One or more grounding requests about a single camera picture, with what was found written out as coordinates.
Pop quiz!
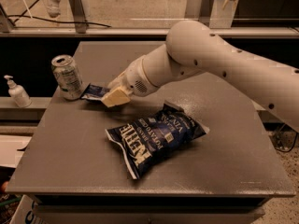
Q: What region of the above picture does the blue rxbar blueberry wrapper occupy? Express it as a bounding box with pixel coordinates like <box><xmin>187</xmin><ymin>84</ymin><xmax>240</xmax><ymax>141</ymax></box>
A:
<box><xmin>80</xmin><ymin>84</ymin><xmax>109</xmax><ymax>101</ymax></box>

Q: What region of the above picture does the white cardboard box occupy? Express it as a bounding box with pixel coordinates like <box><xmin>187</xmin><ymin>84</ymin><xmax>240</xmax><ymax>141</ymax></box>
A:
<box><xmin>9</xmin><ymin>195</ymin><xmax>48</xmax><ymax>224</ymax></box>

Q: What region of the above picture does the blue kettle chips bag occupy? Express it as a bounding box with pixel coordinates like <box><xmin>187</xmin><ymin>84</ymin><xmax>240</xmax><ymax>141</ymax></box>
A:
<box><xmin>106</xmin><ymin>102</ymin><xmax>209</xmax><ymax>179</ymax></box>

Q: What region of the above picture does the black cable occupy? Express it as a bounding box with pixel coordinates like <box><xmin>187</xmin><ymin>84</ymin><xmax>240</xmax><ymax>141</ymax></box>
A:
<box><xmin>7</xmin><ymin>0</ymin><xmax>112</xmax><ymax>29</ymax></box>

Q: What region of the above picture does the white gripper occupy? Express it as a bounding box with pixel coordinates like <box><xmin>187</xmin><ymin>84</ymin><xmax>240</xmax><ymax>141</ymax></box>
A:
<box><xmin>102</xmin><ymin>56</ymin><xmax>158</xmax><ymax>107</ymax></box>

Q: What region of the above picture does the metal railing post right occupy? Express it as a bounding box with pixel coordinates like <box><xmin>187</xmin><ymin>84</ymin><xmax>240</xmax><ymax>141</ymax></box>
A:
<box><xmin>199</xmin><ymin>0</ymin><xmax>214</xmax><ymax>24</ymax></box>

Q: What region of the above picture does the silver 7up can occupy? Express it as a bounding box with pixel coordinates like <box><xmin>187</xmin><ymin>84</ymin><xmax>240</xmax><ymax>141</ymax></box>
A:
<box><xmin>51</xmin><ymin>54</ymin><xmax>83</xmax><ymax>101</ymax></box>

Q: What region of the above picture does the white pump lotion bottle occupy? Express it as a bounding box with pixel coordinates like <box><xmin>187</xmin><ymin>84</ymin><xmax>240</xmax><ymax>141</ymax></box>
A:
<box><xmin>4</xmin><ymin>75</ymin><xmax>32</xmax><ymax>108</ymax></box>

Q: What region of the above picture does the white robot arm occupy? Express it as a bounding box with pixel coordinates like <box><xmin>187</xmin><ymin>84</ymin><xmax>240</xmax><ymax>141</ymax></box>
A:
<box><xmin>102</xmin><ymin>21</ymin><xmax>299</xmax><ymax>131</ymax></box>

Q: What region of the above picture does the metal railing post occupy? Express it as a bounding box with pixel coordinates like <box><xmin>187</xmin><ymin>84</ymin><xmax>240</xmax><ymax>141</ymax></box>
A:
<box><xmin>68</xmin><ymin>0</ymin><xmax>88</xmax><ymax>34</ymax></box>
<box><xmin>199</xmin><ymin>0</ymin><xmax>214</xmax><ymax>24</ymax></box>

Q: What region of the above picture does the metal railing post left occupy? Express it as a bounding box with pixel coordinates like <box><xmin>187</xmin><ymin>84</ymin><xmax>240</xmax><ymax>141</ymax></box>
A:
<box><xmin>68</xmin><ymin>0</ymin><xmax>88</xmax><ymax>34</ymax></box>

